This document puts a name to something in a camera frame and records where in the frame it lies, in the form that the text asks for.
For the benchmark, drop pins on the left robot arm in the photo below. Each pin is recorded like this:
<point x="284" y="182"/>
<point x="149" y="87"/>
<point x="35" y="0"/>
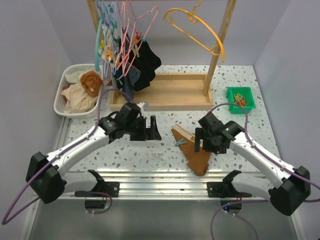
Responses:
<point x="48" y="174"/>

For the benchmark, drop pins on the yellow plastic hanger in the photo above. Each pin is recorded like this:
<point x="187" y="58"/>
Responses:
<point x="194" y="19"/>

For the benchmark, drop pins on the aluminium mounting rail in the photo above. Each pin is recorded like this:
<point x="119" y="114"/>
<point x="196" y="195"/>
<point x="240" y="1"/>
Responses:
<point x="166" y="184"/>

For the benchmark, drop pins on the white laundry basket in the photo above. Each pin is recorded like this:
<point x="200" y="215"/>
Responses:
<point x="59" y="102"/>

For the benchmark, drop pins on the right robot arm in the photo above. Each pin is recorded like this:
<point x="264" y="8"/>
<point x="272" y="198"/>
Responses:
<point x="284" y="185"/>

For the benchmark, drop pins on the teal plastic hanger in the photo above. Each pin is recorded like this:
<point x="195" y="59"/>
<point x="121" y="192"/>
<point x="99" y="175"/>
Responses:
<point x="97" y="55"/>

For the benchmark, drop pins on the green clip bin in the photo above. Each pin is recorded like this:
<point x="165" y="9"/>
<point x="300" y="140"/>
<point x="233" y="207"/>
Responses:
<point x="246" y="91"/>

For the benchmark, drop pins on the light blue clothespin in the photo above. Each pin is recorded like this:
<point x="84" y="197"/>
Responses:
<point x="180" y="142"/>

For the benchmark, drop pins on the pink wire hanger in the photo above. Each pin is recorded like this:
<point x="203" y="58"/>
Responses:
<point x="134" y="29"/>

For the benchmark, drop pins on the brown underwear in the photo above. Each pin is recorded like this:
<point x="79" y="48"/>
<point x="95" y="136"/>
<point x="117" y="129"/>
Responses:
<point x="198" y="162"/>

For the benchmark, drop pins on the brown cloth in basket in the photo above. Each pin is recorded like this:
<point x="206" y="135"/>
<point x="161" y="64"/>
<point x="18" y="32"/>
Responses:
<point x="91" y="83"/>

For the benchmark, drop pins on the black underwear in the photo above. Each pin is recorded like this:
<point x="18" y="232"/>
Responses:
<point x="146" y="63"/>

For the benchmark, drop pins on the mauve cream underwear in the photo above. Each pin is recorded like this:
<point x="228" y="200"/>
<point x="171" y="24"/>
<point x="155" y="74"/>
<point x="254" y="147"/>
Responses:
<point x="108" y="52"/>

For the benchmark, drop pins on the colourful clips in bin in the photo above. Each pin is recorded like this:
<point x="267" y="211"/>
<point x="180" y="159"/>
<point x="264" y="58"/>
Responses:
<point x="240" y="100"/>

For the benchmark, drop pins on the light green cloth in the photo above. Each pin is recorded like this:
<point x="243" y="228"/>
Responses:
<point x="73" y="78"/>

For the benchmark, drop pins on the blue wire hanger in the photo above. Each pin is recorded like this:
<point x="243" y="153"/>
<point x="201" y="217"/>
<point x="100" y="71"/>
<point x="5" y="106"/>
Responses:
<point x="109" y="11"/>

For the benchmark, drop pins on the wooden clothes rack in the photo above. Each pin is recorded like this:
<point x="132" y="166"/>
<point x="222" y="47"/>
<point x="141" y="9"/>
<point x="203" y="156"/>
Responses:
<point x="178" y="91"/>

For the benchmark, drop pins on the striped navy underwear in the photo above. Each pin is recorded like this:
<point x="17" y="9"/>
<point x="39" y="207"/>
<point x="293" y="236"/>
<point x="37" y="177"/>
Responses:
<point x="126" y="80"/>

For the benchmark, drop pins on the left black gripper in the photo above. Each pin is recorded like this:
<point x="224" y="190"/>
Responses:
<point x="151" y="133"/>

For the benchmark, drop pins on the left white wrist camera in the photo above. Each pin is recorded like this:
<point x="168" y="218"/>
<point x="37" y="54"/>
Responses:
<point x="144" y="106"/>

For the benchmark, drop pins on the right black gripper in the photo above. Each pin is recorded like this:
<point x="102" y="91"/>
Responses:
<point x="200" y="134"/>

